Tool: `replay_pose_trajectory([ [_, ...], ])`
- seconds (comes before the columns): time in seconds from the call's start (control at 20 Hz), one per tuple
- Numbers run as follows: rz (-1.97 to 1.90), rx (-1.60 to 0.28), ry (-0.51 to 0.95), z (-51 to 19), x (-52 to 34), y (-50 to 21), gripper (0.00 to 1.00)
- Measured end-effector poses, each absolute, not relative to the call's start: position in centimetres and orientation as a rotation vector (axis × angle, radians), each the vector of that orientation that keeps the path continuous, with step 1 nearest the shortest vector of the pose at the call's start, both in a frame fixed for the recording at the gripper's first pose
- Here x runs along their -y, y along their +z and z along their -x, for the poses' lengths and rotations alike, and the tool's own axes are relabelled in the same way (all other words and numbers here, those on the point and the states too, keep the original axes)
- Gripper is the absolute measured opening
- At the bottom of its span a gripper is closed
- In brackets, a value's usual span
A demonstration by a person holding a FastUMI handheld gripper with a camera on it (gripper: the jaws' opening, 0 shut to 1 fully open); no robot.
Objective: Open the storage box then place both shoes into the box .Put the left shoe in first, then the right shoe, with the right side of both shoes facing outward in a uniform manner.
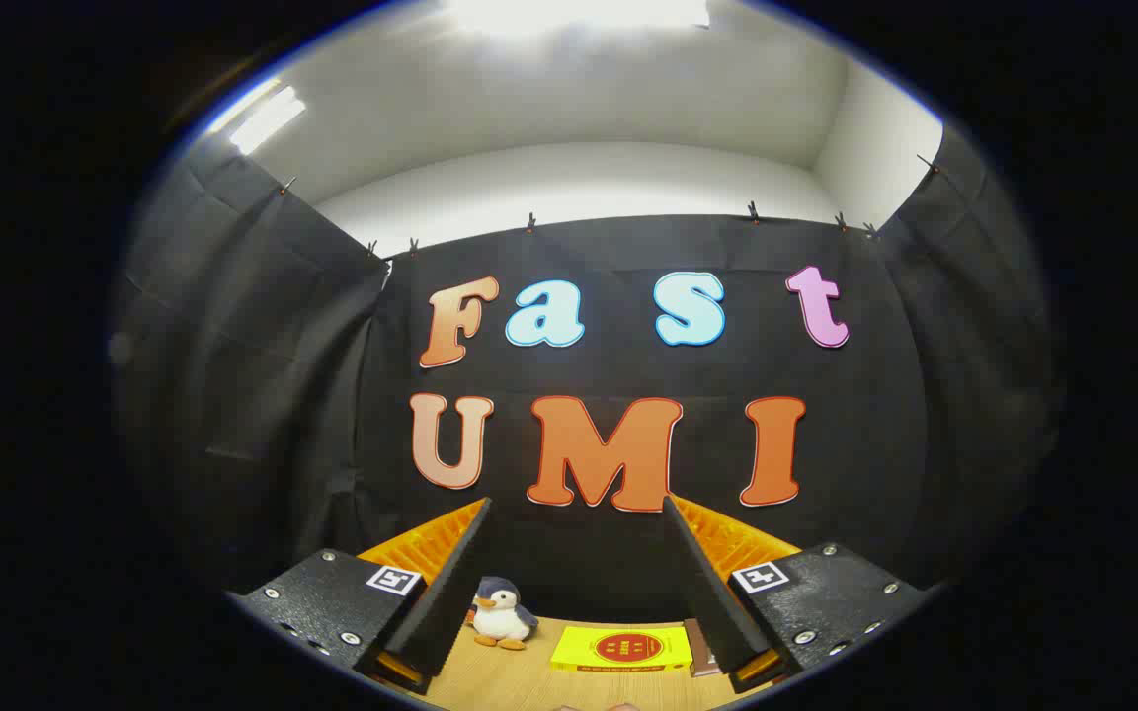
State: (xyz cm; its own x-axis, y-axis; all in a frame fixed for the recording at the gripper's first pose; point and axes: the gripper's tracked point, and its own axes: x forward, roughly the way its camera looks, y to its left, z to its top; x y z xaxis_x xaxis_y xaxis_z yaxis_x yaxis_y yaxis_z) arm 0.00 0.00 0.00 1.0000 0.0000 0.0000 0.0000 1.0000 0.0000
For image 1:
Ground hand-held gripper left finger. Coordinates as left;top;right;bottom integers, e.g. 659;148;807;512
226;497;493;695

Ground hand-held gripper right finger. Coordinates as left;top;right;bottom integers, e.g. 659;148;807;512
663;494;931;692

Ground penguin plush toy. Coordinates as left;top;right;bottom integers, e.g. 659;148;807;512
467;577;539;651

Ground yellow book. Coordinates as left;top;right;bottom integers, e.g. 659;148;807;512
550;624;694;674

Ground black backdrop cloth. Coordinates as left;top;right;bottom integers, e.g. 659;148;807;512
110;123;1064;633

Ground double bar ceiling light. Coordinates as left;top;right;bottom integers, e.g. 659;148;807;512
228;84;308;156

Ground wide ceiling light panel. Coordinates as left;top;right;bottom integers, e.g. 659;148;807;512
446;0;710;33

